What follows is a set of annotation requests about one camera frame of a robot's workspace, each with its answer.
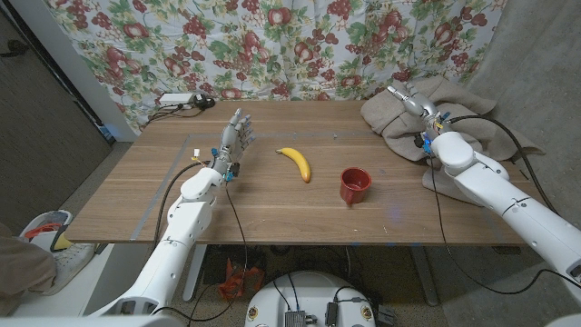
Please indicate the grey table leg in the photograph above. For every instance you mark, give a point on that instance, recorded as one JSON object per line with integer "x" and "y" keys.
{"x": 424, "y": 277}

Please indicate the white table leg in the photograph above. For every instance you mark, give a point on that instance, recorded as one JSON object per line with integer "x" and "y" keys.
{"x": 194, "y": 272}

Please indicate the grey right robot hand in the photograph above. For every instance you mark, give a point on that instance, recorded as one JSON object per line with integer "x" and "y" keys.
{"x": 420, "y": 106}

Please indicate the orange plastic bag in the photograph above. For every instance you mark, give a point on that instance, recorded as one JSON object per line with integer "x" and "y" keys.
{"x": 238, "y": 284}

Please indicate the floral fruit print backdrop cloth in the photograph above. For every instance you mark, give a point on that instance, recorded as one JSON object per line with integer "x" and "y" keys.
{"x": 272, "y": 45}

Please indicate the grey electronics box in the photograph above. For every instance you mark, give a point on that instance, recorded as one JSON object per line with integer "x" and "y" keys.
{"x": 295, "y": 319}

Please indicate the white power strip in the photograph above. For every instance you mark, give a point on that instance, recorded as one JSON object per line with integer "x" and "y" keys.
{"x": 176, "y": 99}

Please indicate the white sneaker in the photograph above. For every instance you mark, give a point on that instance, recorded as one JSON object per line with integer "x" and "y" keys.
{"x": 68, "y": 265}

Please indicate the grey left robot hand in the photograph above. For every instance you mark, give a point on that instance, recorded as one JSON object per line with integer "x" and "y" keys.
{"x": 233, "y": 141}

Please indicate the beige wool coat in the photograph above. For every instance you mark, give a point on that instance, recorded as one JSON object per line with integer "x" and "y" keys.
{"x": 467, "y": 131}

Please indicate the dark brown door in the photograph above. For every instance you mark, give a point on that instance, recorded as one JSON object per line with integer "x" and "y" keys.
{"x": 45, "y": 136}

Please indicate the grey tape line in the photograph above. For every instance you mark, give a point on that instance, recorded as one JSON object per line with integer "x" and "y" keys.
{"x": 159, "y": 191}

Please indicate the white robot torso base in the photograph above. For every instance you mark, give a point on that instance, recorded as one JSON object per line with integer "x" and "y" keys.
{"x": 313, "y": 290}

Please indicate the white bin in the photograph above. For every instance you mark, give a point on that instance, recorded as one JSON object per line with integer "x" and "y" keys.
{"x": 41, "y": 231}

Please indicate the yellow and black dustpan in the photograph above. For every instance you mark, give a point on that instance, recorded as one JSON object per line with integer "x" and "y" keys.
{"x": 63, "y": 243}

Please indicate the black plug adapter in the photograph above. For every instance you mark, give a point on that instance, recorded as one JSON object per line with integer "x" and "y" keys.
{"x": 204, "y": 102}

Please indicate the black electronics box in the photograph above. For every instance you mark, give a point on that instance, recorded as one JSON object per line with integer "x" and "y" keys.
{"x": 331, "y": 314}

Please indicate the yellow toy banana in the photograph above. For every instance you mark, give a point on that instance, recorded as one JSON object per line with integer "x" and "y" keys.
{"x": 297, "y": 161}

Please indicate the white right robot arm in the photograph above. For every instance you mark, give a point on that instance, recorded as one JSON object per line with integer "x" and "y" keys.
{"x": 499, "y": 191}

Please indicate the person's leg in beige trousers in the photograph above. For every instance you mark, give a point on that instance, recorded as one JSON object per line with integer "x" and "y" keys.
{"x": 22, "y": 268}

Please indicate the red cup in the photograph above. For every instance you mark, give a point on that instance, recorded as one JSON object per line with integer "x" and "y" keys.
{"x": 354, "y": 186}

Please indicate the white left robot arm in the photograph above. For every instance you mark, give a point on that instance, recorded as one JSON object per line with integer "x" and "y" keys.
{"x": 186, "y": 222}

